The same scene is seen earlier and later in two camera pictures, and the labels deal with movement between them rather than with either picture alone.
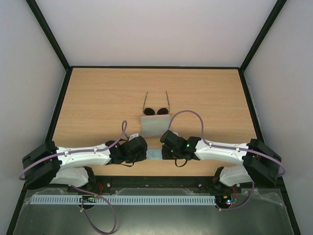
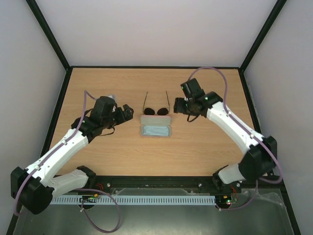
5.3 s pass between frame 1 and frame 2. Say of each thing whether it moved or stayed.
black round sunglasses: stayed
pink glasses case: stayed
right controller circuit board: stayed
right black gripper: moved
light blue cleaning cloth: moved
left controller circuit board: stayed
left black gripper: moved
